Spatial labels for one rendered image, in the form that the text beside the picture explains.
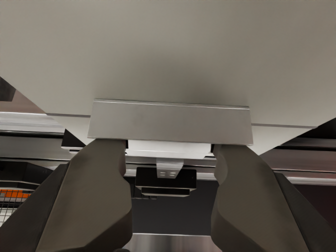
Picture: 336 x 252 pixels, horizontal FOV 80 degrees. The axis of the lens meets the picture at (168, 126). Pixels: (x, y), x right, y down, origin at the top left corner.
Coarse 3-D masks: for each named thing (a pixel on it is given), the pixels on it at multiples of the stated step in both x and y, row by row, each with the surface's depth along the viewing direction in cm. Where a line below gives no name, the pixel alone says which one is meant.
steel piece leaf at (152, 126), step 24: (96, 120) 10; (120, 120) 11; (144, 120) 11; (168, 120) 11; (192, 120) 11; (216, 120) 11; (240, 120) 11; (144, 144) 18; (168, 144) 18; (192, 144) 18; (240, 144) 10
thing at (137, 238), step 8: (136, 240) 20; (144, 240) 20; (152, 240) 20; (160, 240) 20; (168, 240) 20; (176, 240) 20; (184, 240) 20; (192, 240) 20; (200, 240) 20; (208, 240) 20; (128, 248) 19; (136, 248) 20; (144, 248) 20; (152, 248) 20; (160, 248) 20; (168, 248) 20; (176, 248) 20; (184, 248) 20; (192, 248) 20; (200, 248) 20; (208, 248) 20; (216, 248) 20
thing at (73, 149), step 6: (66, 132) 22; (66, 138) 22; (72, 138) 22; (66, 144) 21; (72, 144) 22; (78, 144) 22; (84, 144) 22; (72, 150) 23; (78, 150) 23; (144, 156) 24; (150, 156) 24; (204, 156) 24; (210, 156) 24
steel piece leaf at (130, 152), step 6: (126, 150) 21; (132, 150) 21; (138, 150) 21; (144, 150) 21; (150, 150) 21; (156, 156) 23; (162, 156) 23; (168, 156) 23; (174, 156) 23; (180, 156) 23; (186, 156) 22; (192, 156) 22; (198, 156) 22
